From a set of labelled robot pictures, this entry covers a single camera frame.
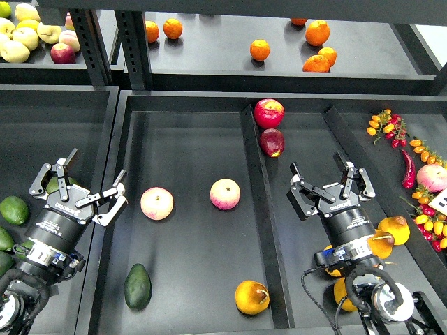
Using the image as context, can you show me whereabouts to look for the orange centre shelf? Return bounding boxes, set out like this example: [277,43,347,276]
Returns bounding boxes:
[249,39,270,61]

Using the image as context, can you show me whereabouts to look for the orange behind front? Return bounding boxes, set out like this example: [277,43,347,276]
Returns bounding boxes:
[318,47,337,67]

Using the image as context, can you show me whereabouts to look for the red apple on shelf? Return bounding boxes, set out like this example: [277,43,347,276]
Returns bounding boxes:
[50,43,76,64]

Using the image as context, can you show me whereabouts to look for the black tray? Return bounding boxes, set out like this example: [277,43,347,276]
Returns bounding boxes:
[88,91,446,334]
[1,85,119,334]

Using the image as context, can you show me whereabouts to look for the yellow apple middle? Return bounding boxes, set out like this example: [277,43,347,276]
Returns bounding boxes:
[12,27,40,51]

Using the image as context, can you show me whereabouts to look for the bright red apple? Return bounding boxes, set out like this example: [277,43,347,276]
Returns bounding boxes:
[254,98,285,129]

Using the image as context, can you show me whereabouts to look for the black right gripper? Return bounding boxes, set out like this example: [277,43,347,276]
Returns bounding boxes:
[287,151,376,247]

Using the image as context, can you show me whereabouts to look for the orange front right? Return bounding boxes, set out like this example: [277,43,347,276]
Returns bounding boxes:
[302,54,330,73]

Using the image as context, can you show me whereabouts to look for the green lime corner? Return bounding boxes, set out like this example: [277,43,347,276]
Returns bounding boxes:
[0,1,12,18]

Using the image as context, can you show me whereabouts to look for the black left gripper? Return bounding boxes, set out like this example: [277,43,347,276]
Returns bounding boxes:
[24,148,128,248]

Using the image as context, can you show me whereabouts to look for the yellow apple with stem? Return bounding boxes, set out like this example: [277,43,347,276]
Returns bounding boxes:
[37,22,62,45]

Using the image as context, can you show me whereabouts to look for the pale peach on shelf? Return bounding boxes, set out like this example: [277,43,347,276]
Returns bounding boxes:
[59,30,81,53]

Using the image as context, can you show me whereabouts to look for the large orange right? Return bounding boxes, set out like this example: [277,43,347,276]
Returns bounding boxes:
[305,20,330,47]

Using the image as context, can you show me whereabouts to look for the cherry tomato bunch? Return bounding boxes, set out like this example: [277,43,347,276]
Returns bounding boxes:
[366,108,407,148]
[401,186,446,253]

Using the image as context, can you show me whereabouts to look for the pink apple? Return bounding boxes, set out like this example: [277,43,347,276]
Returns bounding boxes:
[210,178,240,210]
[416,164,446,193]
[140,187,174,221]

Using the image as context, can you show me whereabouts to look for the yellow apple front left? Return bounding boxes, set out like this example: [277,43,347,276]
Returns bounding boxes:
[1,40,30,64]

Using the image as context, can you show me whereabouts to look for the orange cherry tomato string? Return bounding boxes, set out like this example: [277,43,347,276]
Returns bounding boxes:
[409,136,445,167]

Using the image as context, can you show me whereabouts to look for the yellow pear with stem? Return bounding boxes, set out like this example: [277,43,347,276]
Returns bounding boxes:
[367,229,395,259]

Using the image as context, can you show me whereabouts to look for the yellow pear bottom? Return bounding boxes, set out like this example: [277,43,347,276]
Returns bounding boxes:
[333,277,358,312]

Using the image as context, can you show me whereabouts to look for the black shelf upright posts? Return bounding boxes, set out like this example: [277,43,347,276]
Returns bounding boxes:
[68,8,154,92]

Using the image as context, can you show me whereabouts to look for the green avocado lower edge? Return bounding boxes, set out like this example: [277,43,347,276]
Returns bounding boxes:
[0,251,15,276]

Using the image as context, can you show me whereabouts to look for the yellow pear left pile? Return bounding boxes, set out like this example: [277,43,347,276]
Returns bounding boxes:
[323,244,343,278]

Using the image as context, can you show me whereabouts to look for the black middle tray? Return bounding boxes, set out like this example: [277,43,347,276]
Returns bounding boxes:
[88,91,446,334]

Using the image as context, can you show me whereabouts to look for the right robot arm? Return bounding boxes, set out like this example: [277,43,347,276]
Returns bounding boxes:
[287,153,446,334]

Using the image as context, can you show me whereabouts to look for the white label card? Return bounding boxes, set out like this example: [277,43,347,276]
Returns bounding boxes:
[428,189,447,215]

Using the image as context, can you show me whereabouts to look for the black left tray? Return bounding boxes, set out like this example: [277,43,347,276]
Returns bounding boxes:
[1,85,119,334]

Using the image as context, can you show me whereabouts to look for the dark green avocado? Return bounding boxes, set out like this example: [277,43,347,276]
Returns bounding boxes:
[124,263,152,310]

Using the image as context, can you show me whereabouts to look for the orange under top shelf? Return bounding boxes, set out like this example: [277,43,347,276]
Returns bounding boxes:
[290,18,307,27]

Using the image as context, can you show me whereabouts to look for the dark red apple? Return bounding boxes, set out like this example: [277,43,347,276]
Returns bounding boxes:
[259,128,285,158]

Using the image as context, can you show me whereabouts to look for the red chili pepper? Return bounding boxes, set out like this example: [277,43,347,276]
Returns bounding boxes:
[401,149,416,189]

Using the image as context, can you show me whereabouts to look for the pink apple left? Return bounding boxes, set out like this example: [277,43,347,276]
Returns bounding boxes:
[140,187,174,221]

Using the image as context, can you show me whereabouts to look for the green avocado upper left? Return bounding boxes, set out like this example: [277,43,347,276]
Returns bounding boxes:
[1,195,29,225]

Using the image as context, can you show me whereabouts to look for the pink apple far right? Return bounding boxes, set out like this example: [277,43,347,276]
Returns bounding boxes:
[416,164,446,193]

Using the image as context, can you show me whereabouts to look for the cherry tomato bunch lower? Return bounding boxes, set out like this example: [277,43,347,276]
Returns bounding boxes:
[401,186,446,253]

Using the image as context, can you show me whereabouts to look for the cherry tomato bunch upper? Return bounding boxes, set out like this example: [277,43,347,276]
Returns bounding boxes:
[366,108,407,148]

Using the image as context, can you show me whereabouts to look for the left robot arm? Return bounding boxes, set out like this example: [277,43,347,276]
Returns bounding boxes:
[1,149,127,334]

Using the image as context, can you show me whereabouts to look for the green avocado at edge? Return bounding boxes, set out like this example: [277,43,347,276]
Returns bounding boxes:
[0,227,15,252]

